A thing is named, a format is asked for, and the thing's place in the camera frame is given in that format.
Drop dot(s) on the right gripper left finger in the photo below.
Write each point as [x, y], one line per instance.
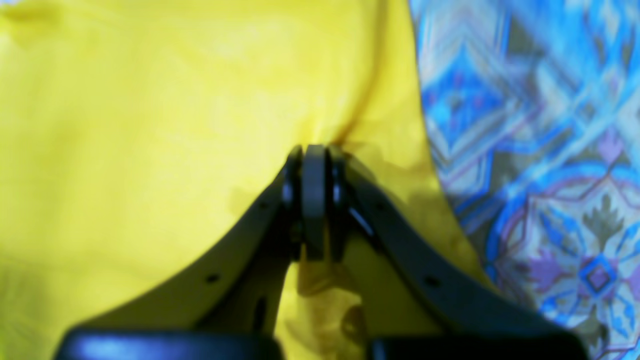
[221, 307]

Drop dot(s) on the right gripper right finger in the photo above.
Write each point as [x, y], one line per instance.
[417, 305]

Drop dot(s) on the yellow T-shirt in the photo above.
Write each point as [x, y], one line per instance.
[134, 133]

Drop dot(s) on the patterned tile tablecloth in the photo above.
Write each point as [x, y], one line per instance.
[532, 111]

